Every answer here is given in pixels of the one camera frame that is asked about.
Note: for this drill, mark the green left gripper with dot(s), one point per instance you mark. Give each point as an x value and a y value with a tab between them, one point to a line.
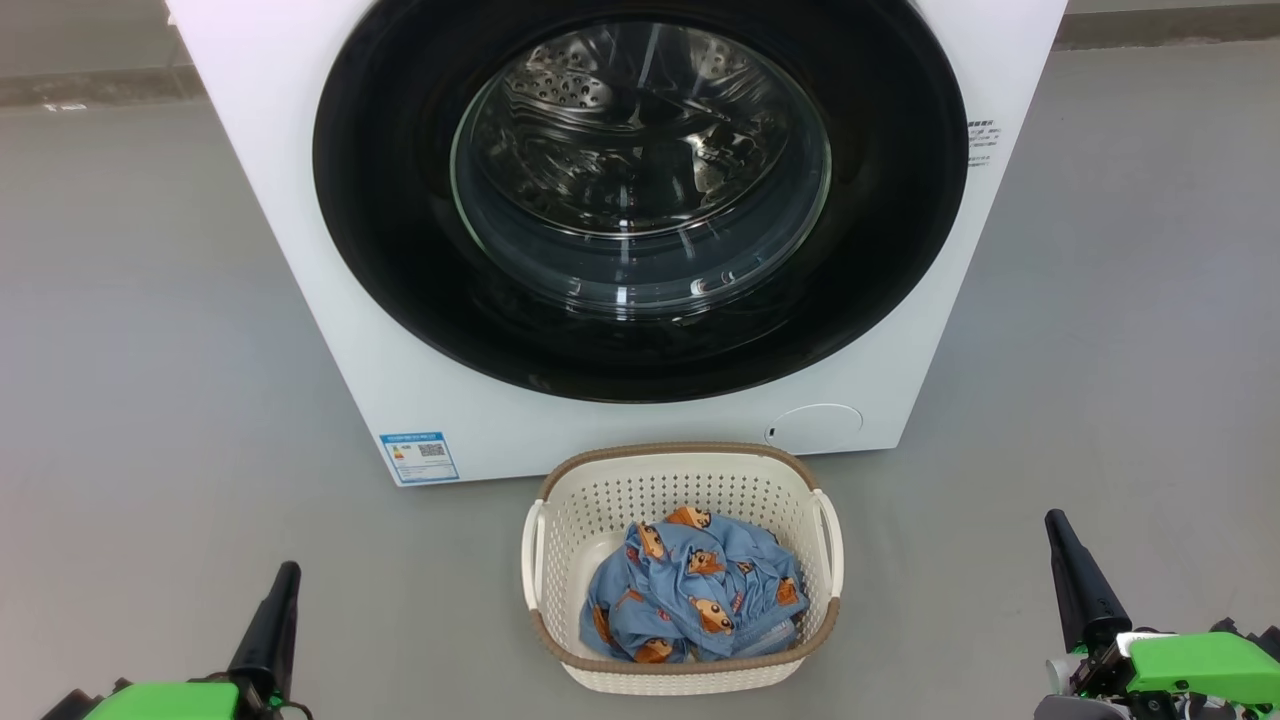
170	700

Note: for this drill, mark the blue energy label sticker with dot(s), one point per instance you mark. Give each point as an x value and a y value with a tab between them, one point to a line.
418	458

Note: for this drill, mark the round black glass washer door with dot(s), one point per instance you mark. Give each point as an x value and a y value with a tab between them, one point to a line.
400	250

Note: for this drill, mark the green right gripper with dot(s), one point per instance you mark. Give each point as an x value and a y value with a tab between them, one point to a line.
1200	665

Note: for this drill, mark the small printed text label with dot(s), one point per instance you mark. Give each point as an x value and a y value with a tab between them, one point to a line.
982	142

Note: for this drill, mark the round white filter cover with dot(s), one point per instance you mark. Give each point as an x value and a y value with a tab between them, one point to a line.
815	427

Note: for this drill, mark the cream perforated laundry basket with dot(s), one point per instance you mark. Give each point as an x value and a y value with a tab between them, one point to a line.
680	480

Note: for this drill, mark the blue bear print garment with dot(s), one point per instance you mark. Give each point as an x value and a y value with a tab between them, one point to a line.
730	560

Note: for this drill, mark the white front-load washing machine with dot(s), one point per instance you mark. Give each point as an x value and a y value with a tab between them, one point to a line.
270	250

